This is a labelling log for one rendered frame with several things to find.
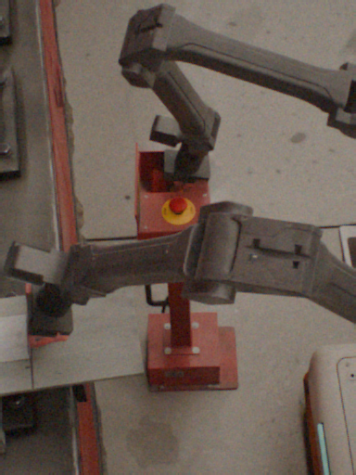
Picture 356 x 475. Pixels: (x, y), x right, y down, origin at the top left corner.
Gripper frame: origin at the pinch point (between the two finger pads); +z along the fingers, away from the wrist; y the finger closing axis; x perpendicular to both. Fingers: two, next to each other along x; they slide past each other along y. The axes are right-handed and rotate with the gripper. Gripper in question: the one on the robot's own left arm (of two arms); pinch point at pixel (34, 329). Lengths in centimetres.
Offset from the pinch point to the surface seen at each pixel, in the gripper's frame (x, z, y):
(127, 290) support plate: 15.0, -6.2, -6.1
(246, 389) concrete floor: 87, 69, -30
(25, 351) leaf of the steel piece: -1.1, 1.8, 3.2
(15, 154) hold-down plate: 1.9, 11.9, -48.3
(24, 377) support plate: -1.3, 2.1, 7.8
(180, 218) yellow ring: 36, 8, -36
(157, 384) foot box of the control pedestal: 64, 79, -34
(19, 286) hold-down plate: 1.6, 11.6, -15.9
